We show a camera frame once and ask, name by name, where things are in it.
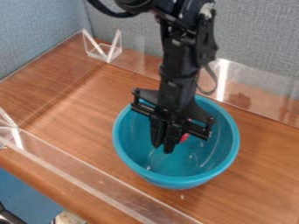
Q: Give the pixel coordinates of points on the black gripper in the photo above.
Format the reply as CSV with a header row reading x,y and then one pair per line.
x,y
173,112

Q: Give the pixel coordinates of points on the red toy strawberry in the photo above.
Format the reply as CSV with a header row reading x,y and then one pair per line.
x,y
184,137

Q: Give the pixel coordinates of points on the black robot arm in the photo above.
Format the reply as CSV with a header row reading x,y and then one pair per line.
x,y
189,48

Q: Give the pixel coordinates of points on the clear acrylic front barrier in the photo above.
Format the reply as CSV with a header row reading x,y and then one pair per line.
x,y
81,187

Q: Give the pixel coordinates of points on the clear acrylic barrier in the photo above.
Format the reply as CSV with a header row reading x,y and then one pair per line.
x,y
258,91
81,187

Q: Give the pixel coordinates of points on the clear acrylic back barrier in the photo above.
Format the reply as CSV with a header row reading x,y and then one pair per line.
x,y
258,91

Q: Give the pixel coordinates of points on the clear acrylic corner bracket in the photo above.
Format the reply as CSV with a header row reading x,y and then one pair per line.
x,y
103,51

